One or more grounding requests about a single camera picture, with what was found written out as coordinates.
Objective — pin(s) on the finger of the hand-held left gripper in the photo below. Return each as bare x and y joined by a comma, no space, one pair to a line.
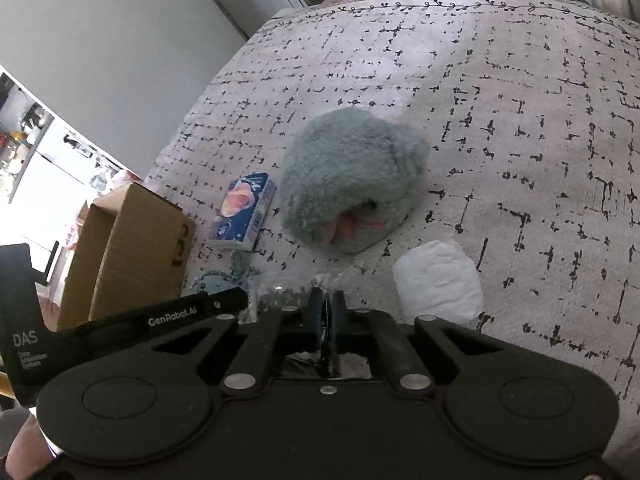
170,317

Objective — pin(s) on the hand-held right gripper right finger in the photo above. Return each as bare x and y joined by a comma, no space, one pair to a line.
339,312

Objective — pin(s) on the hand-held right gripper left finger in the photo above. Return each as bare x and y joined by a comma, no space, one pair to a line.
316,312

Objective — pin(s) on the clear plastic bag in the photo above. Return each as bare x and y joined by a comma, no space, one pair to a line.
280,292

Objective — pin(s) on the teal knitted toy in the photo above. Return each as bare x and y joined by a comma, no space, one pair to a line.
215,280

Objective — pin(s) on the brown cardboard box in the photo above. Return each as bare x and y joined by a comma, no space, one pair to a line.
125,255

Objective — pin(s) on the white diaper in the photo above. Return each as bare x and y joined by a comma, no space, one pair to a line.
437,285

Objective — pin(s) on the blue tissue packet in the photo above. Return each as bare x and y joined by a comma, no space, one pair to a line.
242,210

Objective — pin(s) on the grey plush toy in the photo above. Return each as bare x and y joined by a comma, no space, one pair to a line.
350,180

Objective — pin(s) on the white wall cabinet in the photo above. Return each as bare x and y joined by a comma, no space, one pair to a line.
45,145

